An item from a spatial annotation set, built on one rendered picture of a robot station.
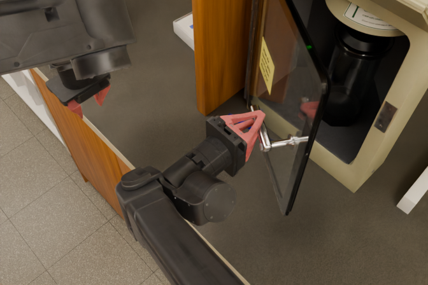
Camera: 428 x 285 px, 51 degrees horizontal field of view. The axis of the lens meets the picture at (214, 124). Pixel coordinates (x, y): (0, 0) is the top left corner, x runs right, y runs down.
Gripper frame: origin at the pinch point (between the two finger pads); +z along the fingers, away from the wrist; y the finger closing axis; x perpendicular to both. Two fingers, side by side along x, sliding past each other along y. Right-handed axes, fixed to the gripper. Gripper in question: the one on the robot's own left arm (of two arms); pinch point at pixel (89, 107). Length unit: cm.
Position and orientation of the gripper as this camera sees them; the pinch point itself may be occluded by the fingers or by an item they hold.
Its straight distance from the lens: 93.5
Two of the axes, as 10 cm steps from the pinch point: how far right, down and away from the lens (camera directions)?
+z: 0.1, 5.8, 8.2
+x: -6.9, -5.9, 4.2
